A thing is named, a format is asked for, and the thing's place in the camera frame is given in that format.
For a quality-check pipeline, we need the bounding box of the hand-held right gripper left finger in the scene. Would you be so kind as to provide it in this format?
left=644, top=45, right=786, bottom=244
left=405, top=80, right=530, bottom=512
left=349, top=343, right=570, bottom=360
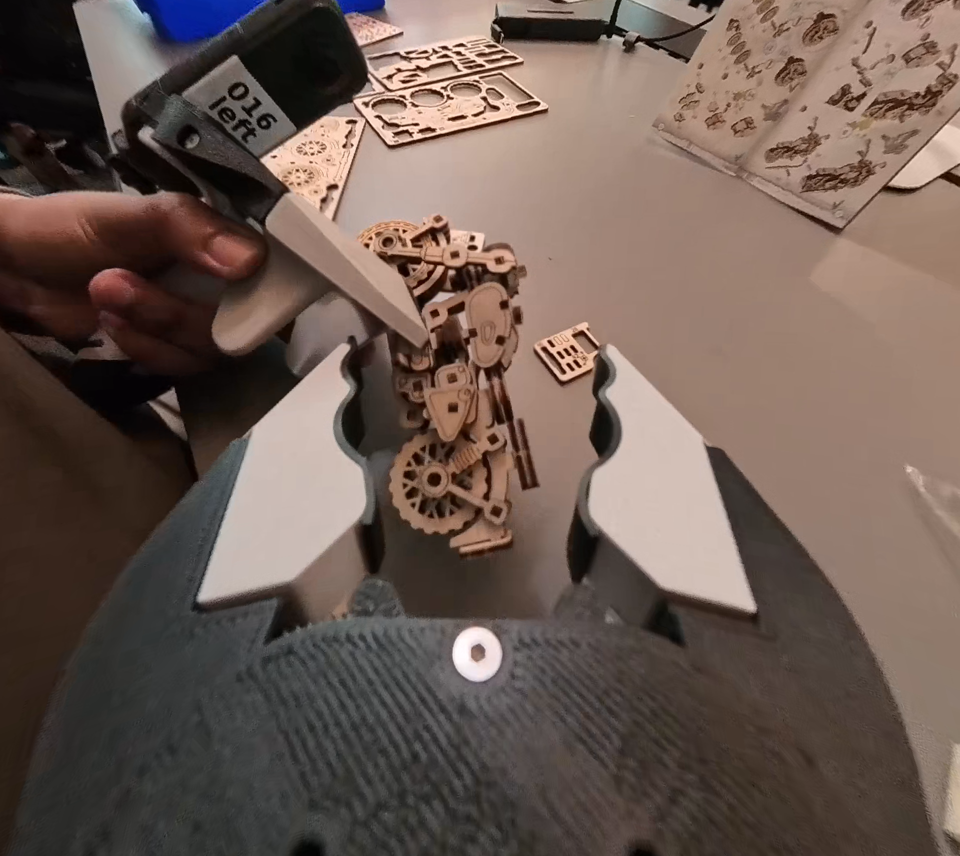
left=195, top=343, right=387, bottom=623

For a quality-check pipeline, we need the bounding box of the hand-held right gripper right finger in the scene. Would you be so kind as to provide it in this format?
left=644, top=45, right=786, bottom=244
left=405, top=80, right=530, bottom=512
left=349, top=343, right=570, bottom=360
left=564, top=343, right=759, bottom=631

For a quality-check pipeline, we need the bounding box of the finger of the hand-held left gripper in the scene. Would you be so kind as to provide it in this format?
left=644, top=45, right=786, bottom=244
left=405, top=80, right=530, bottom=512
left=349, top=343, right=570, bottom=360
left=287, top=293, right=393, bottom=377
left=262, top=194, right=430, bottom=349

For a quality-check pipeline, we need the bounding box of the wooden motorcycle model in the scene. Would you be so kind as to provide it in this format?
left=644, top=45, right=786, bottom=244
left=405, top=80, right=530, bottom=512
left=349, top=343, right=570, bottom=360
left=356, top=214, right=543, bottom=557

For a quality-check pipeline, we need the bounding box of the grey desk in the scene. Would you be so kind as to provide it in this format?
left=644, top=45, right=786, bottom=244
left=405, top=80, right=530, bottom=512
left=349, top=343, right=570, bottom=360
left=56, top=0, right=960, bottom=856

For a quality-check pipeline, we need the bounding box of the person's left hand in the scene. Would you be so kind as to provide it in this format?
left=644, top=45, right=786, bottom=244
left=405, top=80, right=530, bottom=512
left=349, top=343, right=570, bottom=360
left=0, top=192, right=267, bottom=373

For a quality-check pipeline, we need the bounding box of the small wooden puzzle sheet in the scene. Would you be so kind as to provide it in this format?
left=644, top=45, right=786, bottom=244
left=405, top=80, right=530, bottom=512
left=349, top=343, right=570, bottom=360
left=341, top=12, right=405, bottom=51

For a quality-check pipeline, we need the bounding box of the wooden sheet with narrow cutouts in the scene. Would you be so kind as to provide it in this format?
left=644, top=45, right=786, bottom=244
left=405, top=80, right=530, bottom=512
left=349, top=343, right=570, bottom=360
left=366, top=34, right=526, bottom=92

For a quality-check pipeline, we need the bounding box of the wooden sheet with gears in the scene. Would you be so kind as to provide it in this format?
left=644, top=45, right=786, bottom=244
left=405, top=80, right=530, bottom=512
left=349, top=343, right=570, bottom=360
left=258, top=113, right=367, bottom=221

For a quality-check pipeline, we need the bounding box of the wooden sheet with round holes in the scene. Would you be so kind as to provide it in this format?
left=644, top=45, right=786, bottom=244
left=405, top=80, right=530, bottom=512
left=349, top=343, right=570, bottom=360
left=352, top=70, right=550, bottom=148

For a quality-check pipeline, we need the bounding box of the wooden keypad-shaped puzzle piece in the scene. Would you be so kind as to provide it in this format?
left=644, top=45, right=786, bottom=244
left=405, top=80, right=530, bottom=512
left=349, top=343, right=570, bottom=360
left=534, top=322, right=603, bottom=385

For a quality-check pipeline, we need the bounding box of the person's brown clothing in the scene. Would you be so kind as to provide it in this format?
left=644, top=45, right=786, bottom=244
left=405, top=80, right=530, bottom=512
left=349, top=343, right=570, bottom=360
left=0, top=327, right=200, bottom=856

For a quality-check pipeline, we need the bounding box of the long black adapter box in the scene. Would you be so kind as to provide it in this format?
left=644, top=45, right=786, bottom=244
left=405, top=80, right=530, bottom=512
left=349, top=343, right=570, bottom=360
left=491, top=1, right=609, bottom=43

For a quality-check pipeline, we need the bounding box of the white stand base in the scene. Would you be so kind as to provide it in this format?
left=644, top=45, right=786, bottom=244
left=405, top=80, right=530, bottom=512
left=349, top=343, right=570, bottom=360
left=885, top=136, right=960, bottom=191

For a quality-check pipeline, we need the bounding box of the printed instruction sheet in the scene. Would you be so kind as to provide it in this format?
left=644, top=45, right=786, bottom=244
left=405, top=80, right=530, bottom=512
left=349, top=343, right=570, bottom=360
left=652, top=0, right=960, bottom=231

